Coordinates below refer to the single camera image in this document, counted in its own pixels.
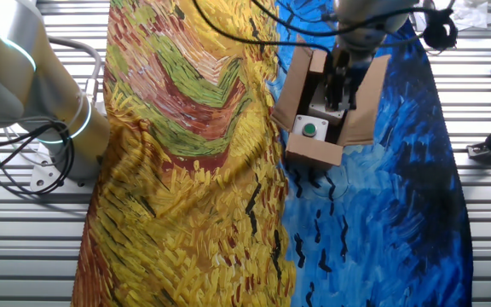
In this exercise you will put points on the white crumpled sheet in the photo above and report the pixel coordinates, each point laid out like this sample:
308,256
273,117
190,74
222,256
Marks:
473,13

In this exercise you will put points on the white red-button switch box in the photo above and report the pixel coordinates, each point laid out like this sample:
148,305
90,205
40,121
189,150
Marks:
317,108

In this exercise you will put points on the Van Gogh wheatfield print cloth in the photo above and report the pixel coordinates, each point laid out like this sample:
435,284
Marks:
186,192

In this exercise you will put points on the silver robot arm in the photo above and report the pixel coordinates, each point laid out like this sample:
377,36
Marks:
7,64

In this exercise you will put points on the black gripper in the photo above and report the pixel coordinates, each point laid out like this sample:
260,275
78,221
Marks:
350,68

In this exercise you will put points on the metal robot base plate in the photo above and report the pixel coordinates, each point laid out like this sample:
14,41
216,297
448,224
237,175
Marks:
43,175

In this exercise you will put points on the brown cardboard box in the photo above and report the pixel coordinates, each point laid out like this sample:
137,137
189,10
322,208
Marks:
313,155

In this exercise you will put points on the white push-button switch box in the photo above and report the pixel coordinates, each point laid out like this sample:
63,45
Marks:
309,128

